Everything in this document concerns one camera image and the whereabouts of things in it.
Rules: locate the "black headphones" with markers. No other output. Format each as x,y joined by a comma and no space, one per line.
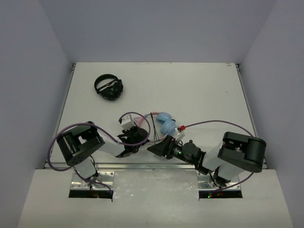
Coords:
110,91

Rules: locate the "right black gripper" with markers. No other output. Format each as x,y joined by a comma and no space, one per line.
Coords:
165,147

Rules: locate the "metal rail strip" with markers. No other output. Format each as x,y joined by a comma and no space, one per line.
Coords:
124,166

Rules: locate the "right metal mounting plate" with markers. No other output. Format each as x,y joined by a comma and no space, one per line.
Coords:
205,183

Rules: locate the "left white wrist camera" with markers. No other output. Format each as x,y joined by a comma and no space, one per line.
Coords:
127,122

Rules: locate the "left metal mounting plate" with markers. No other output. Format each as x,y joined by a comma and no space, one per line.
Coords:
105,177

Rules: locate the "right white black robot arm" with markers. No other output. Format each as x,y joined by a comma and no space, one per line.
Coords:
235,154

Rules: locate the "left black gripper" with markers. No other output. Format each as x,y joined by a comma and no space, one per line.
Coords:
128,138

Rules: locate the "pink blue cat-ear headphones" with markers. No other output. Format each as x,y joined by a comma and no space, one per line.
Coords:
168,124

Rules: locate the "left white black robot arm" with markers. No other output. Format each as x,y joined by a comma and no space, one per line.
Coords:
80,142

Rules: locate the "metal mounting plate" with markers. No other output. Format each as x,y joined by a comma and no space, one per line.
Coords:
105,177
205,183

